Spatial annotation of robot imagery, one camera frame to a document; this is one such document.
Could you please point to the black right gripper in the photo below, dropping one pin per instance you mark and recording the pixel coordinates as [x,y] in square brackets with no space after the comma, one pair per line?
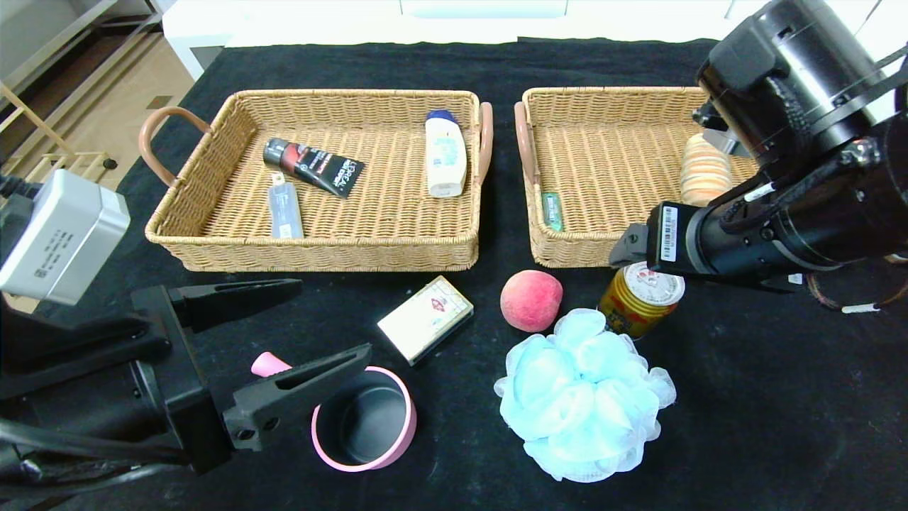
[667,234]

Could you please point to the gold energy drink can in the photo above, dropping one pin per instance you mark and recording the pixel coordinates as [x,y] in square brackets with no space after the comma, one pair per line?
[631,312]

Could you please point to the ridged beige bread roll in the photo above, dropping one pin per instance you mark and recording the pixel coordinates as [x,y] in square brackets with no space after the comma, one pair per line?
[704,174]

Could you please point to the white cabinet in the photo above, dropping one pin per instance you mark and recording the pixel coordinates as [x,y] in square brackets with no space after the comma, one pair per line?
[319,21]

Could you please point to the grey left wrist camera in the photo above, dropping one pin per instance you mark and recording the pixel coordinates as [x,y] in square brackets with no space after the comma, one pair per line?
[64,238]

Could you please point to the light blue mesh bath pouf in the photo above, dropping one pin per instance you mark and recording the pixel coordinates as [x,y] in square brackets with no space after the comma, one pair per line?
[582,397]

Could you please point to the small green tube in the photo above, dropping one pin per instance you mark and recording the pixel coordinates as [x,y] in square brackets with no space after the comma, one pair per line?
[552,211]

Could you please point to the clear grey small tube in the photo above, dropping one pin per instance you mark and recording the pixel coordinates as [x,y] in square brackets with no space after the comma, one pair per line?
[285,209]

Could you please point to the black tablecloth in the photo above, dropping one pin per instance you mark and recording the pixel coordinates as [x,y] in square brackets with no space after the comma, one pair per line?
[454,64]

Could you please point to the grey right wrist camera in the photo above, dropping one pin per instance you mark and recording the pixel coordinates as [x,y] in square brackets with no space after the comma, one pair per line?
[727,143]

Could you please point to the wooden slatted rack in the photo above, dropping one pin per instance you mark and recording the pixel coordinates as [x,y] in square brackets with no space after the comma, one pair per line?
[71,157]

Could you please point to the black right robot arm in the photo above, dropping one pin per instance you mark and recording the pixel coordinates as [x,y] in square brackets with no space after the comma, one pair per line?
[794,78]

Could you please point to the pink peach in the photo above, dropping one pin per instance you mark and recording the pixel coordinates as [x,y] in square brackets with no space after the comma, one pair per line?
[530,301]

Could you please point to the pink mug with dark inside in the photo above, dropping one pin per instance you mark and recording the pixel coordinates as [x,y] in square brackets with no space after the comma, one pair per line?
[401,440]

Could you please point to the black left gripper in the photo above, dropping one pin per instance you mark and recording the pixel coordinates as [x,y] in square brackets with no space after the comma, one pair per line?
[186,376]

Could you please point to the black face wash tube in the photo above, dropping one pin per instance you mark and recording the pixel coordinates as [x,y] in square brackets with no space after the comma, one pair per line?
[316,167]

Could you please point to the white bottle with blue cap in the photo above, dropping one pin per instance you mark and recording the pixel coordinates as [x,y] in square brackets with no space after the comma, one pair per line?
[445,156]

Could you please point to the grey shelf unit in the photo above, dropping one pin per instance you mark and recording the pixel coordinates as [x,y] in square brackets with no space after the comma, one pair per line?
[42,35]

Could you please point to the beige card box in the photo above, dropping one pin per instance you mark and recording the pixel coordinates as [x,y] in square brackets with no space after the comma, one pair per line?
[424,319]

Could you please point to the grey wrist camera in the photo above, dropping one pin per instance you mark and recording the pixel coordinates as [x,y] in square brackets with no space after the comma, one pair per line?
[727,143]
[64,238]

